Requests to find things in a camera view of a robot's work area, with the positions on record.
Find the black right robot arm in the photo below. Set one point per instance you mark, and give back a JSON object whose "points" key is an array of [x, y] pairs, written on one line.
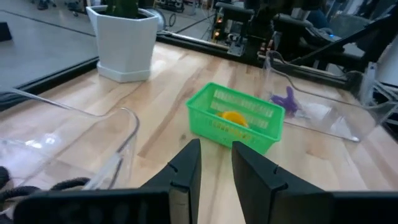
{"points": [[264, 31]]}

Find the white hexagonal plant pot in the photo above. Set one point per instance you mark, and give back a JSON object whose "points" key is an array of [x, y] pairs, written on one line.
{"points": [[124, 46]]}

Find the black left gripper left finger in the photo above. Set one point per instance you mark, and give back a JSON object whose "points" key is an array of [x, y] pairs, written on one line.
{"points": [[186, 174]]}

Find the clear plastic bin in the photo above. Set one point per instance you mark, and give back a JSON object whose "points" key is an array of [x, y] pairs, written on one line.
{"points": [[326, 118], [77, 140]]}

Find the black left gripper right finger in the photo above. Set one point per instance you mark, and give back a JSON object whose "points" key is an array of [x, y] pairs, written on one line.
{"points": [[255, 180]]}

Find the green plastic basket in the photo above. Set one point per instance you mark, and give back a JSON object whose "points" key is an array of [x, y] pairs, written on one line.
{"points": [[199, 112]]}

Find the green cactus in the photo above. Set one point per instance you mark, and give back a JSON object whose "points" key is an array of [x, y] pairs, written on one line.
{"points": [[121, 7]]}

